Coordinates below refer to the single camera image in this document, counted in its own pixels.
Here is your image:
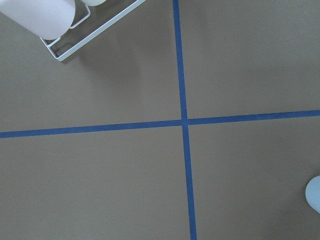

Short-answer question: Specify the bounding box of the white wire cup rack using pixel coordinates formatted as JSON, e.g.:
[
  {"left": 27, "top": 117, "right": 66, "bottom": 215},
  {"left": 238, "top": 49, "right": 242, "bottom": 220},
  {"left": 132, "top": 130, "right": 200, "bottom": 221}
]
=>
[{"left": 41, "top": 0, "right": 144, "bottom": 62}]

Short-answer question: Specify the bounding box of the yellow plastic cup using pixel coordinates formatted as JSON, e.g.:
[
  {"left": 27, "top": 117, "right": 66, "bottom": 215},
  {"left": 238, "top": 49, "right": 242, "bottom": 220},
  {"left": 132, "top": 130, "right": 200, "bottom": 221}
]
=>
[{"left": 82, "top": 0, "right": 106, "bottom": 7}]

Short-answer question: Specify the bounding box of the blue cup on table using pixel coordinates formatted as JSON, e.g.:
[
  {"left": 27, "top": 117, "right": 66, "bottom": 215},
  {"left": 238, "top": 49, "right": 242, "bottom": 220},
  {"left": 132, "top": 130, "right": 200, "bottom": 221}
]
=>
[{"left": 305, "top": 176, "right": 320, "bottom": 213}]

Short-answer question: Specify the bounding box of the pink plastic cup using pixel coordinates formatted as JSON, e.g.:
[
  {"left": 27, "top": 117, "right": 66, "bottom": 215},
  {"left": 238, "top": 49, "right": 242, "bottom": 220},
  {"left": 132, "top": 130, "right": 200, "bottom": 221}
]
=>
[{"left": 0, "top": 0, "right": 76, "bottom": 40}]

